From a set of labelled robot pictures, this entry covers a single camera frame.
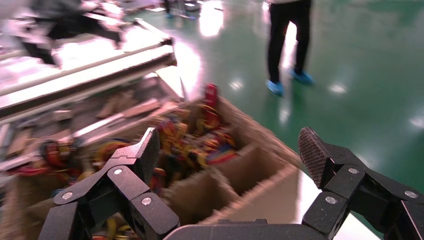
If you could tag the white metal frame rack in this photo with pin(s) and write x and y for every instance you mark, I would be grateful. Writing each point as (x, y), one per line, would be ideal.
(82, 79)

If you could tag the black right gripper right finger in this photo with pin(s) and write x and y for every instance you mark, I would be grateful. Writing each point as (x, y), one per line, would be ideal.
(341, 179)

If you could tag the brown cardboard divider box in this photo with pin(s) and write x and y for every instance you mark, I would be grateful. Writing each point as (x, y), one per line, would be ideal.
(212, 195)

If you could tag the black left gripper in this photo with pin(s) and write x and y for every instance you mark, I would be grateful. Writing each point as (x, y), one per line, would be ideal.
(53, 26)

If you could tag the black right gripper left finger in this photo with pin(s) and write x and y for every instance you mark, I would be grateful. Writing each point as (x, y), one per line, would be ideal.
(126, 182)

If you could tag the person in black trousers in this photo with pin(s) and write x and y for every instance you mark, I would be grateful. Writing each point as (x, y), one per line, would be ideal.
(275, 39)

